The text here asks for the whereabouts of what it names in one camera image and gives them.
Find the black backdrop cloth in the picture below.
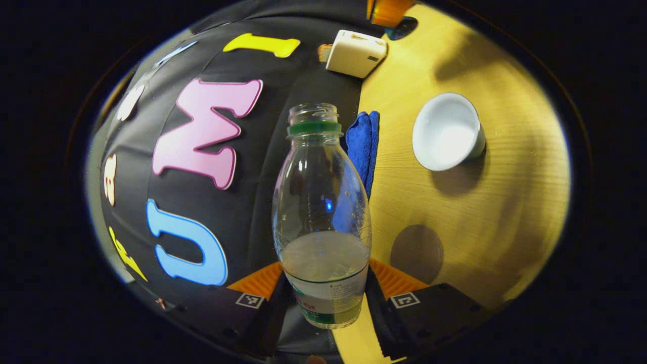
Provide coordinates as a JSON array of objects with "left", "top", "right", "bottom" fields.
[{"left": 99, "top": 0, "right": 387, "bottom": 354}]

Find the white teacup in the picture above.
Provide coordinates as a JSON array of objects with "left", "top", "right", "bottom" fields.
[{"left": 412, "top": 93, "right": 487, "bottom": 172}]

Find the white box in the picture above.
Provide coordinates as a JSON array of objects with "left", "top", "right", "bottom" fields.
[{"left": 326, "top": 29, "right": 388, "bottom": 79}]

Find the clear plastic water bottle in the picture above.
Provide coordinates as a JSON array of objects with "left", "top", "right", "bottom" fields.
[{"left": 272, "top": 103, "right": 373, "bottom": 330}]

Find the round grey coaster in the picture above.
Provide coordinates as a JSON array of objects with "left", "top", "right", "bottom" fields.
[{"left": 389, "top": 224, "right": 444, "bottom": 285}]

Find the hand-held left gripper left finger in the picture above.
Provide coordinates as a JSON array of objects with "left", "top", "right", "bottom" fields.
[{"left": 164, "top": 260, "right": 295, "bottom": 358}]

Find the teal teacup lid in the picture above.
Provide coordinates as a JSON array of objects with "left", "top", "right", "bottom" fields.
[{"left": 385, "top": 16, "right": 419, "bottom": 41}]

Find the blue towel cloth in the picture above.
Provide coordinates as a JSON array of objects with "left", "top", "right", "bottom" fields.
[{"left": 345, "top": 110, "right": 381, "bottom": 201}]

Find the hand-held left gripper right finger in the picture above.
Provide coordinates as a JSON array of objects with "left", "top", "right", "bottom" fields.
[{"left": 364, "top": 258, "right": 494, "bottom": 361}]

